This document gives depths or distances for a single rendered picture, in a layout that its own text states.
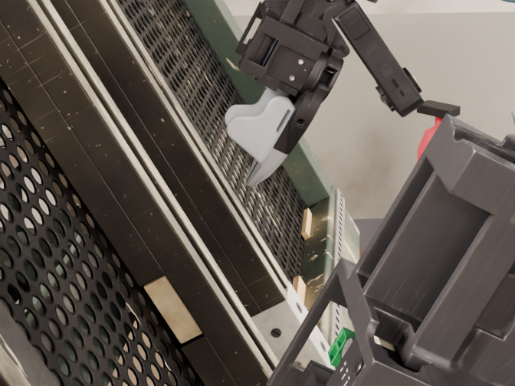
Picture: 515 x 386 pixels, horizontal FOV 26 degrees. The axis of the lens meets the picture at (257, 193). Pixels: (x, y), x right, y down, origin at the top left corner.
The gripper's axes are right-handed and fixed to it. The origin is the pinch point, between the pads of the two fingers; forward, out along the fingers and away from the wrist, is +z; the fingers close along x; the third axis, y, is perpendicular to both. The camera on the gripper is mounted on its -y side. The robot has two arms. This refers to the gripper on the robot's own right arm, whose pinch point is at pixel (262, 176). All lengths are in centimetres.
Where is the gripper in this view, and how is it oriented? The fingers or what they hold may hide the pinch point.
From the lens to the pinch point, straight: 102.7
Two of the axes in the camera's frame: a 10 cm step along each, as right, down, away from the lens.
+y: -8.8, -4.2, -2.2
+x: 0.8, 3.4, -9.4
